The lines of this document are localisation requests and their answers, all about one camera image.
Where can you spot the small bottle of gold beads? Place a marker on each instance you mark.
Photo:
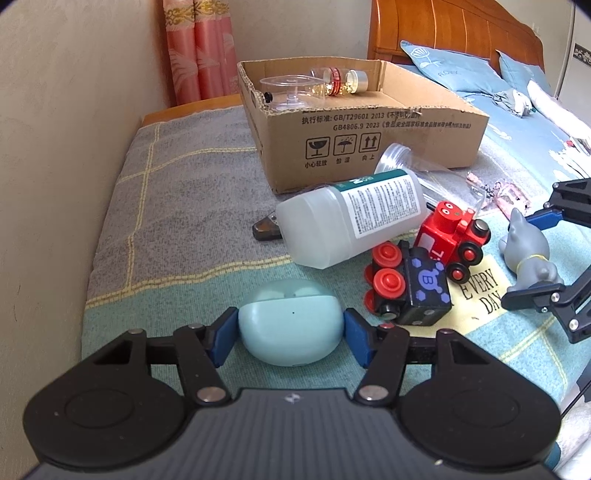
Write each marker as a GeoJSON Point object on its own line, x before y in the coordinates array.
{"type": "Point", "coordinates": [339, 82]}

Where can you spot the blue flower print pillow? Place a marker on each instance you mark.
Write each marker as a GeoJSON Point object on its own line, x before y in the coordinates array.
{"type": "Point", "coordinates": [452, 69]}
{"type": "Point", "coordinates": [521, 74]}

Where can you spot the black toy train red wheels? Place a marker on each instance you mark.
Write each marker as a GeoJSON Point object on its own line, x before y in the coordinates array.
{"type": "Point", "coordinates": [425, 281]}

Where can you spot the white plastic bottle green label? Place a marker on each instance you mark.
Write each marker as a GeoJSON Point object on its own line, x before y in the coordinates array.
{"type": "Point", "coordinates": [323, 226]}

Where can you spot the grey toy figure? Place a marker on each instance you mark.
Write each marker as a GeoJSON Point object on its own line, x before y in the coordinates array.
{"type": "Point", "coordinates": [526, 244]}

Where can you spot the pink patterned curtain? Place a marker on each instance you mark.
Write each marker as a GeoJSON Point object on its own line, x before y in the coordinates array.
{"type": "Point", "coordinates": [203, 55]}

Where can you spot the wooden headboard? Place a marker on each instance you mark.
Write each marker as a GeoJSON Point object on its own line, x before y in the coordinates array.
{"type": "Point", "coordinates": [438, 27]}

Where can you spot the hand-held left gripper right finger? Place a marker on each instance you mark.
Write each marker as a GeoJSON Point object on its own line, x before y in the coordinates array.
{"type": "Point", "coordinates": [358, 337]}

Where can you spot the cardboard box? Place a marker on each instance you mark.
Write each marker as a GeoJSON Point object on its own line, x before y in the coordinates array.
{"type": "Point", "coordinates": [351, 138]}

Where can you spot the wooden bed frame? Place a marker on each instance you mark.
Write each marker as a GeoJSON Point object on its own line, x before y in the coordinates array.
{"type": "Point", "coordinates": [184, 110]}

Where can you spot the teal earbuds case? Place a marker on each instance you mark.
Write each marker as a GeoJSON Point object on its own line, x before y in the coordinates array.
{"type": "Point", "coordinates": [291, 332]}

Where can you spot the white cloth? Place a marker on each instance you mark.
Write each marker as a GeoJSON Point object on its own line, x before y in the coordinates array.
{"type": "Point", "coordinates": [563, 115]}

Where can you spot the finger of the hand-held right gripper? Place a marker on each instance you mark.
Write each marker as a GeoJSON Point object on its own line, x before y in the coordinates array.
{"type": "Point", "coordinates": [545, 295]}
{"type": "Point", "coordinates": [542, 217]}

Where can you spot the clear plastic jar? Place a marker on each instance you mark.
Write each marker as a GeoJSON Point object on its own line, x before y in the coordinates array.
{"type": "Point", "coordinates": [397, 159]}

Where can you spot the clear round plastic container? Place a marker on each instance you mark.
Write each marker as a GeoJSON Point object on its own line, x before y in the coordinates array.
{"type": "Point", "coordinates": [288, 85]}

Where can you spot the blue printed bedsheet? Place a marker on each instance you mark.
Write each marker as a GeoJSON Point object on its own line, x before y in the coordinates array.
{"type": "Point", "coordinates": [521, 138]}

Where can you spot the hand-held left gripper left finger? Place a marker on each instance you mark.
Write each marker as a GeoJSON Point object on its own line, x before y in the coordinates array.
{"type": "Point", "coordinates": [224, 334]}

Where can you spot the grey green checked blanket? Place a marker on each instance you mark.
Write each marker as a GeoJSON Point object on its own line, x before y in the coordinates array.
{"type": "Point", "coordinates": [184, 207]}

